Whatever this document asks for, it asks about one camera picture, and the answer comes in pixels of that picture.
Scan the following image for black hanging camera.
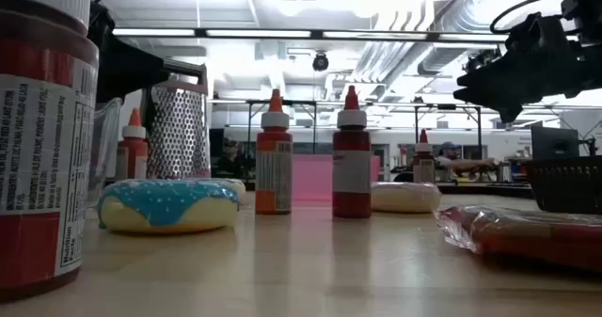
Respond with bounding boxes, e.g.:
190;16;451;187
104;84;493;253
311;52;330;73

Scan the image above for black computer monitor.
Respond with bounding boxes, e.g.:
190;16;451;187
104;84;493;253
531;125;581;161

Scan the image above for black ceiling spotlights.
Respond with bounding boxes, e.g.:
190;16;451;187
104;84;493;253
463;47;503;76

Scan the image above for black mesh basket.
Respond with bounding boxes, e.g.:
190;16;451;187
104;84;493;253
520;155;602;214

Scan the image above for metal box grater pink handle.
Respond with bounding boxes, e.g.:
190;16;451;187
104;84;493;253
140;57;212;181

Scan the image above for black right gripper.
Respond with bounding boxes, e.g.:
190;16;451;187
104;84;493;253
452;13;602;124

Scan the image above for blue sprinkled frosted donut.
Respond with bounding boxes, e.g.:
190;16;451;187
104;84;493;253
97;178;241;236

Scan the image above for black background rig frame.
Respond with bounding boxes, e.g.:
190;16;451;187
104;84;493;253
412;103;483;159
245;99;318;158

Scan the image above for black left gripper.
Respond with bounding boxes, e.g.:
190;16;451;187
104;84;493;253
88;0;172;105

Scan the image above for long ceiling light bar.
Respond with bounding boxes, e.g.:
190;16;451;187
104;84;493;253
111;26;510;43

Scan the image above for clear plastic container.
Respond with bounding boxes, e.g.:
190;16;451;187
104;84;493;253
87;97;124;210

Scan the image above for pale blue frosted donut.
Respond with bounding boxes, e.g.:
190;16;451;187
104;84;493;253
187;177;248;205

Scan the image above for pink plastic bin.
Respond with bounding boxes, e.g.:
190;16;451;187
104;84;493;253
291;154;382;203

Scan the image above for round pendant ceiling lamp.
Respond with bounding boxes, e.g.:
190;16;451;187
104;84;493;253
276;0;304;18

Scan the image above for orange icing squeeze bottle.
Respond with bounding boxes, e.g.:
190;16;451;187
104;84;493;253
116;108;150;181
255;88;293;215

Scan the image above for red snack packet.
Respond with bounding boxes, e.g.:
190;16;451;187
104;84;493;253
433;204;602;275

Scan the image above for person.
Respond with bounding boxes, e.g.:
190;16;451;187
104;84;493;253
435;140;500;182
214;136;246;180

